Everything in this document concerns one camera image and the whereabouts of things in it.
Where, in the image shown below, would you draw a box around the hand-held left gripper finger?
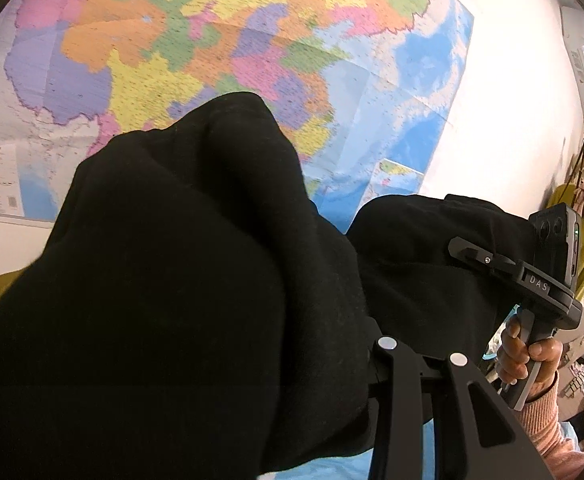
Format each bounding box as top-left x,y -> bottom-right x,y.
367,317 -> 556,480

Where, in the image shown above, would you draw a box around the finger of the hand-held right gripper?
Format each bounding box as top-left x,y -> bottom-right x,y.
447,236 -> 524,281

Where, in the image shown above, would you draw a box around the blue printed bedsheet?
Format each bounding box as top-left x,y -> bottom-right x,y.
256,452 -> 379,480

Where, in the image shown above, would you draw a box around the person's right forearm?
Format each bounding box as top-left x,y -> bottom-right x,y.
517,372 -> 584,480

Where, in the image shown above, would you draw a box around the person's right hand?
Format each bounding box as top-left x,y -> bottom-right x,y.
494,317 -> 564,394

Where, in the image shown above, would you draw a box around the colourful wall map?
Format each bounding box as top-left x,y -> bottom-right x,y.
0,0 -> 476,232

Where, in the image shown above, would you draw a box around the black coat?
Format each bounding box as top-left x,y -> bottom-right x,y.
0,92 -> 541,480

